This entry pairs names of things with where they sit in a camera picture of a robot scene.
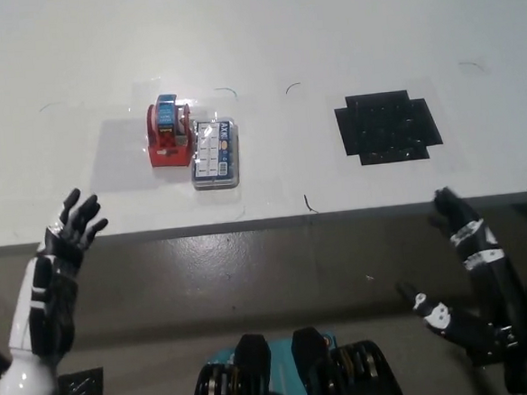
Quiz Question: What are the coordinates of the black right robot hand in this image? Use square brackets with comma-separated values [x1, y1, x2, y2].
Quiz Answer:
[388, 181, 527, 395]

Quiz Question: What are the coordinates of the black teal robot body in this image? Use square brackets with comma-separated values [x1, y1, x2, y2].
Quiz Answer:
[182, 321, 408, 395]

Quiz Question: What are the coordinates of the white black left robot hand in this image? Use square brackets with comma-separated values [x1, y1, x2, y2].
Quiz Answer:
[0, 185, 122, 395]

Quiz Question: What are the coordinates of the red tape dispenser with roll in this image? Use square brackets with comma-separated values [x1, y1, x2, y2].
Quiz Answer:
[143, 92, 198, 170]

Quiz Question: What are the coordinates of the black tape patch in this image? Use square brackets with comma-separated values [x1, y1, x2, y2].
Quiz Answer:
[332, 87, 446, 169]

